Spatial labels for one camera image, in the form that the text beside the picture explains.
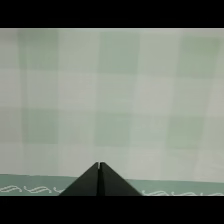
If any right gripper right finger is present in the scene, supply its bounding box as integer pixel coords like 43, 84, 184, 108
99, 161, 143, 197

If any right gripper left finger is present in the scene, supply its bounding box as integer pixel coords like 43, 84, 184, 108
59, 161, 100, 197

